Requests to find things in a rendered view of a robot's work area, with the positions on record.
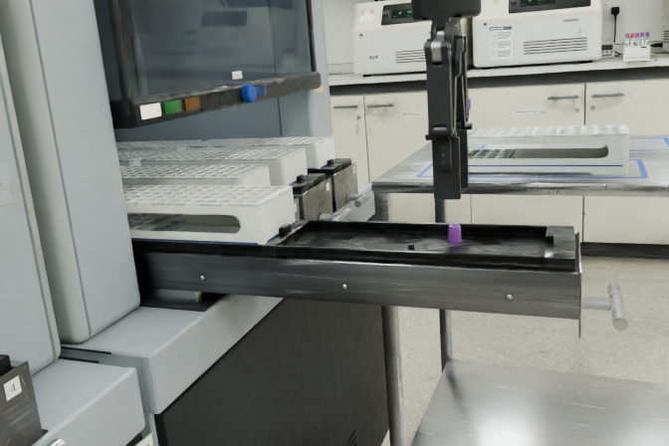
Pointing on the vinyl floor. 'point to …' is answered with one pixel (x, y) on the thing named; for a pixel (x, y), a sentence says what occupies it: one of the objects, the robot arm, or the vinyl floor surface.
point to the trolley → (519, 430)
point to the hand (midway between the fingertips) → (451, 166)
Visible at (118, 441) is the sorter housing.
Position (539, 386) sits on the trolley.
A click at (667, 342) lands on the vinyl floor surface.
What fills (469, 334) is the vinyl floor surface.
